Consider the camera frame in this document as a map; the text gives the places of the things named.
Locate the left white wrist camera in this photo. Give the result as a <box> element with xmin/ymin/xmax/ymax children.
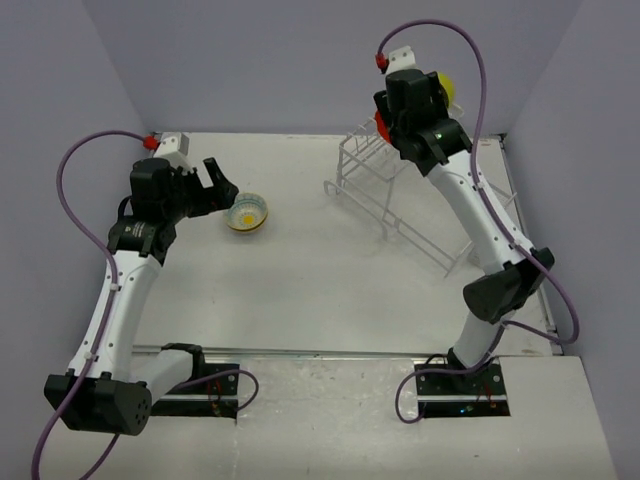
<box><xmin>153</xmin><ymin>132</ymin><xmax>192</xmax><ymax>170</ymax></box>

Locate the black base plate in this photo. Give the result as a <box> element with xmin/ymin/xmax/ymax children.
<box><xmin>415</xmin><ymin>362</ymin><xmax>511</xmax><ymax>419</ymax></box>
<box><xmin>151</xmin><ymin>363</ymin><xmax>240</xmax><ymax>420</ymax></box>

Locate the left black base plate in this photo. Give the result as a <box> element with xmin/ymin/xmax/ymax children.
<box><xmin>151</xmin><ymin>363</ymin><xmax>240</xmax><ymax>420</ymax></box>

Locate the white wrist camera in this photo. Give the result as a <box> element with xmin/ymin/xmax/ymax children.
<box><xmin>386</xmin><ymin>46</ymin><xmax>417</xmax><ymax>75</ymax></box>
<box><xmin>153</xmin><ymin>132</ymin><xmax>192</xmax><ymax>170</ymax></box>

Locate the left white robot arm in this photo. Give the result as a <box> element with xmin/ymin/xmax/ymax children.
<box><xmin>44</xmin><ymin>158</ymin><xmax>238</xmax><ymax>436</ymax></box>

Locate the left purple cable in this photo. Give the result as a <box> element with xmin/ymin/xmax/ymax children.
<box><xmin>30</xmin><ymin>129</ymin><xmax>159</xmax><ymax>480</ymax></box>

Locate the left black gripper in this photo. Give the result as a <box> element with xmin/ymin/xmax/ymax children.
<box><xmin>162</xmin><ymin>157</ymin><xmax>237</xmax><ymax>222</ymax></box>

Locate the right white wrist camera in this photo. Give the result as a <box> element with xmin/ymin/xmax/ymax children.
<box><xmin>386</xmin><ymin>46</ymin><xmax>417</xmax><ymax>75</ymax></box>

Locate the blue patterned bowl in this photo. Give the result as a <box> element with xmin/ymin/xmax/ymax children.
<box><xmin>224</xmin><ymin>192</ymin><xmax>269</xmax><ymax>233</ymax></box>

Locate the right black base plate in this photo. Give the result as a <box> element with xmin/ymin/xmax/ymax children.
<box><xmin>415</xmin><ymin>362</ymin><xmax>511</xmax><ymax>419</ymax></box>

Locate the white wire dish rack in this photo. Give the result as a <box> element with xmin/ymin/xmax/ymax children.
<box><xmin>322</xmin><ymin>102</ymin><xmax>518</xmax><ymax>280</ymax></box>

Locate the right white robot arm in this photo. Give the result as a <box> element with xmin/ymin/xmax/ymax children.
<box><xmin>374</xmin><ymin>68</ymin><xmax>555</xmax><ymax>393</ymax></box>

